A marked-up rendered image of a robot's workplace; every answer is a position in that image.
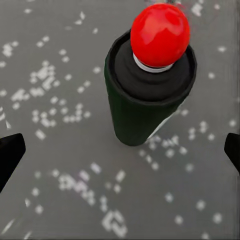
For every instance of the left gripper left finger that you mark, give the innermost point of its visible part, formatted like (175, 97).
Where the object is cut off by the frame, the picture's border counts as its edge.
(12, 149)

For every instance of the insectifuge atomizer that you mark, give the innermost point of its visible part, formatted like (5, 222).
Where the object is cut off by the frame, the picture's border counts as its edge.
(149, 71)

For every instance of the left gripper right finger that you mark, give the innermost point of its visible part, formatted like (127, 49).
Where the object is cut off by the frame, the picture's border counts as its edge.
(232, 149)

